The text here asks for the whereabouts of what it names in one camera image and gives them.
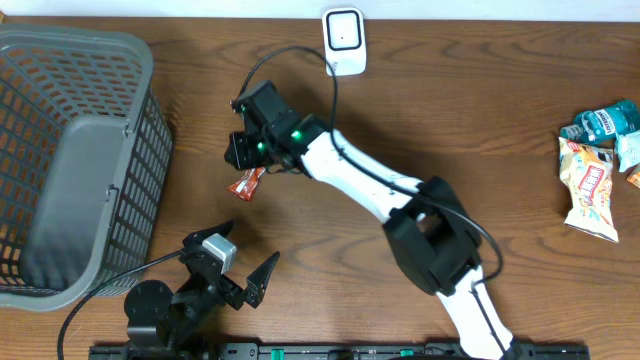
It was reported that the black right camera cable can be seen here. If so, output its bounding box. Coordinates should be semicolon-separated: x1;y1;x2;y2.
234;45;505;360

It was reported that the yellow snack bag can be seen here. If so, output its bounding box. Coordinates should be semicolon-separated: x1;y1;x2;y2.
558;137;619;243

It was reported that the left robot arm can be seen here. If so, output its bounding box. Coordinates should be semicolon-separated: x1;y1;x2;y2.
124;221;280;359

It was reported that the grey plastic mesh basket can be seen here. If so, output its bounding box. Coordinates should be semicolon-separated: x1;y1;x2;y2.
1;24;173;312

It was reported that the black camera cable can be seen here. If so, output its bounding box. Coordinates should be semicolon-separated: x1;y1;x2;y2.
55;248;184;360
234;45;505;360

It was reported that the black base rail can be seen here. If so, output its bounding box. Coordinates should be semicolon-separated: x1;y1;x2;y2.
88;342;591;360

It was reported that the teal mouthwash bottle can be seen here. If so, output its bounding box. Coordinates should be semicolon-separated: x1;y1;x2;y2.
560;100;639;145

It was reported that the white barcode scanner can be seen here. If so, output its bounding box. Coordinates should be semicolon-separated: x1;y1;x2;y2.
322;7;367;76

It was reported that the orange tissue pack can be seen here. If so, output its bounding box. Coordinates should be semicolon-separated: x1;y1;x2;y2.
627;165;640;188

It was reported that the light green wipes packet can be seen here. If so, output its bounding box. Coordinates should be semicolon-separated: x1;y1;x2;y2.
615;131;640;172

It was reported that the red brown snack bar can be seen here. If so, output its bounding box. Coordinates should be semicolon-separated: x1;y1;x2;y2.
228;167;266;201

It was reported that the black left camera cable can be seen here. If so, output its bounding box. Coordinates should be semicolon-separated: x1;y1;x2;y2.
55;248;184;360

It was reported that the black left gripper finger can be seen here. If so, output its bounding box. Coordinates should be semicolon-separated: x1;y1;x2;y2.
183;220;234;245
245;251;280;300

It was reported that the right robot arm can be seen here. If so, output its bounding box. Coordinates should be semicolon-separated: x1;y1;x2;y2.
224;116;514;359

